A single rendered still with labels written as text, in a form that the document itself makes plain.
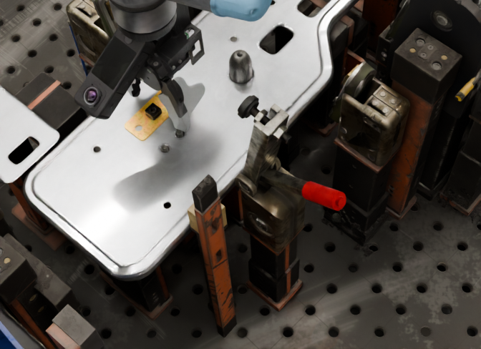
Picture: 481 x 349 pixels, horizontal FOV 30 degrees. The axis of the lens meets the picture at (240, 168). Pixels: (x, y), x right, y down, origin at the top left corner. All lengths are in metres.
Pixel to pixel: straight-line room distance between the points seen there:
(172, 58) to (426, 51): 0.32
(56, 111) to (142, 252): 0.26
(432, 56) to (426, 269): 0.44
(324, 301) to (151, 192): 0.39
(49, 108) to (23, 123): 0.05
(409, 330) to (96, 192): 0.54
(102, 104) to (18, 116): 0.22
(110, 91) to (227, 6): 0.22
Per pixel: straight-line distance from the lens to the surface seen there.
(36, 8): 1.77
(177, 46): 1.10
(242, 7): 0.92
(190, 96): 1.17
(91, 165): 1.21
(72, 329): 0.92
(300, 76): 1.26
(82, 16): 1.29
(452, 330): 1.44
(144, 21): 1.02
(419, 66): 1.14
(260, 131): 0.97
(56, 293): 1.15
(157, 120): 1.23
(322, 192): 1.01
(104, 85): 1.08
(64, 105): 1.29
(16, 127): 1.27
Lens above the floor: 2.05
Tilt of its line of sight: 62 degrees down
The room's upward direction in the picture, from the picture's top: 5 degrees counter-clockwise
